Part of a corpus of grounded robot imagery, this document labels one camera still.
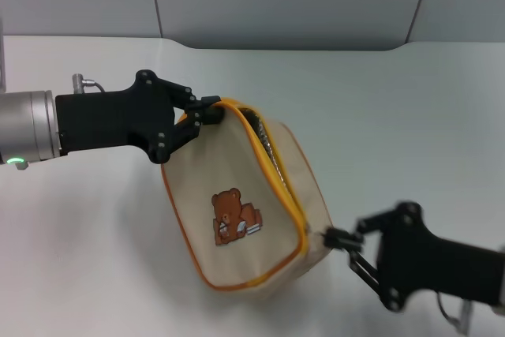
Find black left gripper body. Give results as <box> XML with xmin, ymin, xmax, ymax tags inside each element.
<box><xmin>54</xmin><ymin>69</ymin><xmax>177</xmax><ymax>163</ymax></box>

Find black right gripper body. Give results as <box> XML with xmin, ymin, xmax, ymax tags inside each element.
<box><xmin>373</xmin><ymin>201</ymin><xmax>505</xmax><ymax>311</ymax></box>

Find right gripper cable with plug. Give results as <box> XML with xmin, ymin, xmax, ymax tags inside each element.
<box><xmin>435</xmin><ymin>290</ymin><xmax>473</xmax><ymax>335</ymax></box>

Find beige bear print food bag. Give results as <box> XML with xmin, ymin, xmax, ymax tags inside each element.
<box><xmin>160</xmin><ymin>96</ymin><xmax>328</xmax><ymax>294</ymax></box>

